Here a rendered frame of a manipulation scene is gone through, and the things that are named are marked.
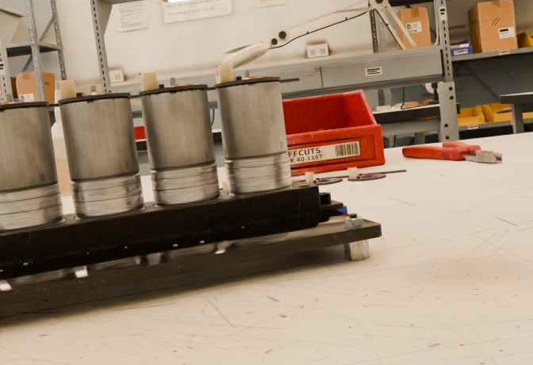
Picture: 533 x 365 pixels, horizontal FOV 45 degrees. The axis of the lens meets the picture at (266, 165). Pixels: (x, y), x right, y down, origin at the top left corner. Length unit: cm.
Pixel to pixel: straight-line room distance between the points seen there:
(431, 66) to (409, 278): 234
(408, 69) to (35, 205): 231
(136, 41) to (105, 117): 457
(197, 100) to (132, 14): 460
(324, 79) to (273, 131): 224
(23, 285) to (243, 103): 10
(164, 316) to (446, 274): 8
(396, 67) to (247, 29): 230
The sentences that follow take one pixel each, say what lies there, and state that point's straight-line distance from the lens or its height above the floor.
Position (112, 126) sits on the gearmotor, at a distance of 22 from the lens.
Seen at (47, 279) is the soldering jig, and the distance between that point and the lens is 19.
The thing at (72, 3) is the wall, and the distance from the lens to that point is 497.
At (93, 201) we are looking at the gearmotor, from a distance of 22.
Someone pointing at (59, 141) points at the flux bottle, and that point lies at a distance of 56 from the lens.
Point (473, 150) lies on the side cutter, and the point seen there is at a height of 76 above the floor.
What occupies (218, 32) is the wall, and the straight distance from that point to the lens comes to 468.
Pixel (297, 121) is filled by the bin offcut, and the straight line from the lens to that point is 59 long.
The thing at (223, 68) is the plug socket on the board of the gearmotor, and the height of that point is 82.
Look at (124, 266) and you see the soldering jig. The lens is 19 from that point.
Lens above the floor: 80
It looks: 5 degrees down
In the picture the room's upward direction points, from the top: 7 degrees counter-clockwise
